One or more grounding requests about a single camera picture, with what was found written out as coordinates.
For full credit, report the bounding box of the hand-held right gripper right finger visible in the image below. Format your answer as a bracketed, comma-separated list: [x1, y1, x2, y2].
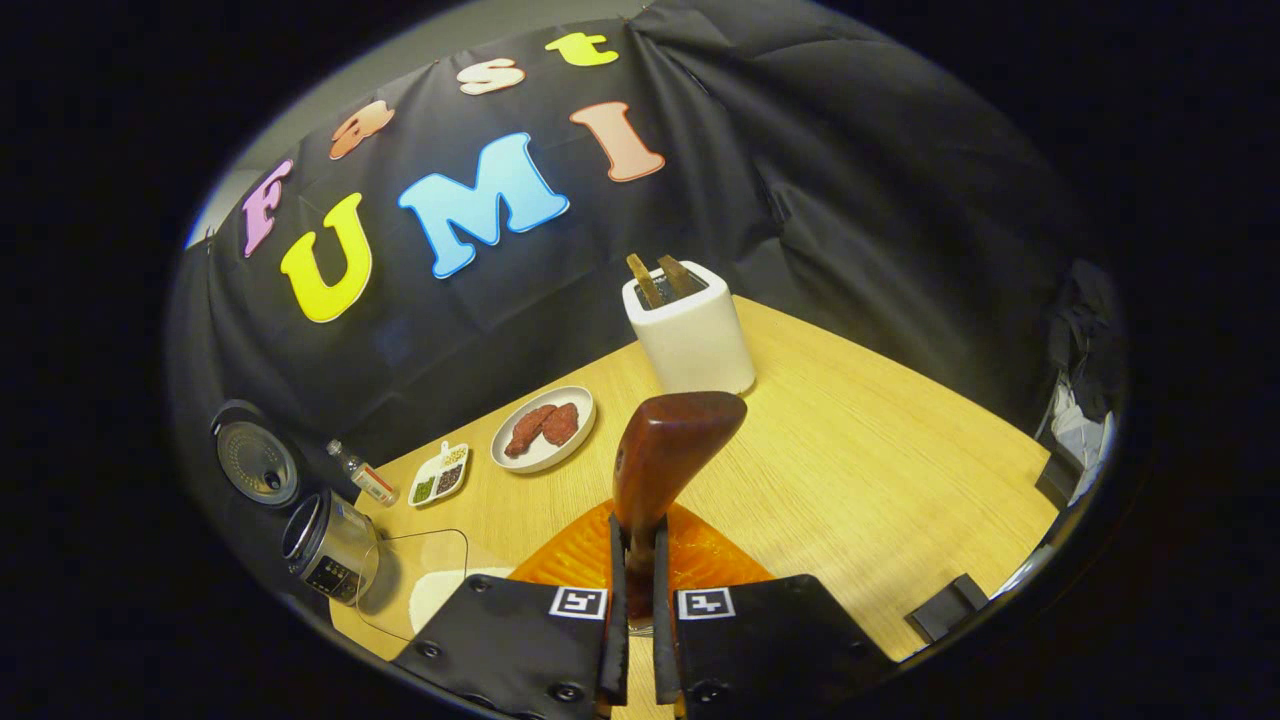
[650, 500, 896, 719]

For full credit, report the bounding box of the black backdrop cloth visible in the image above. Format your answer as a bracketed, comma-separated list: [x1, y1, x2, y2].
[165, 0, 1126, 601]

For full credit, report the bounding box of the white toaster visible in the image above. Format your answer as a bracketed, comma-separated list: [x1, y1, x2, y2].
[622, 261, 757, 397]

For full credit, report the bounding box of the white rice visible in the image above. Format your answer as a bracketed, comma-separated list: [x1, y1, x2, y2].
[408, 567, 516, 636]

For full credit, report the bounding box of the white round plate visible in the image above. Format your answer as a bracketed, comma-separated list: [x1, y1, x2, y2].
[490, 386, 597, 474]

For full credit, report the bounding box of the grey rice cooker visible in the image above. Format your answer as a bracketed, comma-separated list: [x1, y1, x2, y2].
[210, 400, 383, 605]

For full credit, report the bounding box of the black block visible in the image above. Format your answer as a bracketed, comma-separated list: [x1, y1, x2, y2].
[905, 573, 991, 643]

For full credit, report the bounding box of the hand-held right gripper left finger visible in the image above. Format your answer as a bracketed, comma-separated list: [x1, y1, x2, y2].
[392, 500, 631, 716]

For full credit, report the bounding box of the white divided grain dish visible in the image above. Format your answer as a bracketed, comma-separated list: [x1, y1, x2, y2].
[408, 441, 471, 508]

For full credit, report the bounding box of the brown wooden spoon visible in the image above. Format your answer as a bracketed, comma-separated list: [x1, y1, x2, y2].
[612, 391, 748, 631]

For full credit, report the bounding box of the small glass bottle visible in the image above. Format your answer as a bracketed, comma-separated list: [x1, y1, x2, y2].
[326, 439, 400, 507]

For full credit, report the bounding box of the brown toast slice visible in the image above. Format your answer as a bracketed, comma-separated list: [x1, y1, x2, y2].
[627, 253, 663, 309]
[657, 255, 706, 299]

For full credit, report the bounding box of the clear plastic container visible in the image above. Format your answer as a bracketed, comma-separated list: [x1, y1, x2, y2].
[355, 528, 516, 641]

